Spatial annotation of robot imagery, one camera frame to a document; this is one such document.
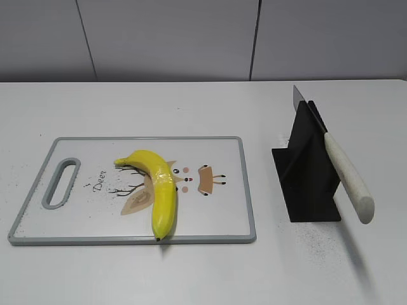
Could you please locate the knife with white handle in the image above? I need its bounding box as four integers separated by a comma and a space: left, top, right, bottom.
293, 85, 375, 224

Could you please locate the yellow plastic banana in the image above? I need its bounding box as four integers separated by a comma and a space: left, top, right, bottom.
114, 150, 177, 241

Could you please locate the black knife stand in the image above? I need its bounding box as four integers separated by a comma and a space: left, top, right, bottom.
272, 100, 341, 222

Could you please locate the white grey-rimmed cutting board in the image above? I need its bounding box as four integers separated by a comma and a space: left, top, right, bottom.
8, 136, 256, 246

